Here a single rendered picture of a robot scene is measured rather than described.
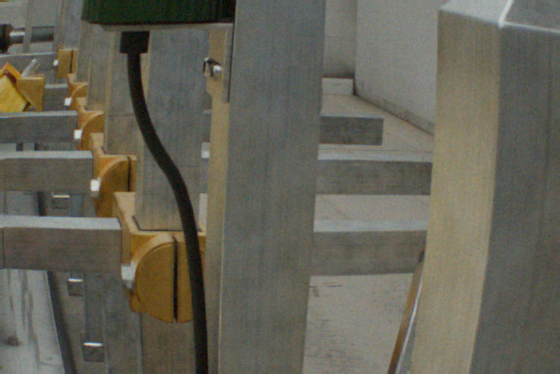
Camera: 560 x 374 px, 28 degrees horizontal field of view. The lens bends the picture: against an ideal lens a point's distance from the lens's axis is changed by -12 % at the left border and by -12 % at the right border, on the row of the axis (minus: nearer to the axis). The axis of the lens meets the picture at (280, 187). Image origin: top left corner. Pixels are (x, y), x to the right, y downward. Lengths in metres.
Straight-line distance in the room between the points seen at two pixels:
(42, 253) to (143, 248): 0.09
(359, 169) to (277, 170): 0.59
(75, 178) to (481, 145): 0.80
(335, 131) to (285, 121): 0.84
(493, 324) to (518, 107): 0.04
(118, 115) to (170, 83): 0.26
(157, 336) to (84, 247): 0.08
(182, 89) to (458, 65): 0.48
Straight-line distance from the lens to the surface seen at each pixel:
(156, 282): 0.70
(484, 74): 0.22
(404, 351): 0.53
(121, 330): 1.00
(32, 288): 1.81
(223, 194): 0.47
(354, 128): 1.31
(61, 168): 1.01
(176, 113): 0.71
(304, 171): 0.47
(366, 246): 0.80
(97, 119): 1.19
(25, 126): 1.25
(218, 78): 0.46
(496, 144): 0.22
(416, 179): 1.07
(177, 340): 0.74
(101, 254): 0.77
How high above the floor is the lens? 1.14
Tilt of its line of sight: 11 degrees down
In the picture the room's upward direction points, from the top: 3 degrees clockwise
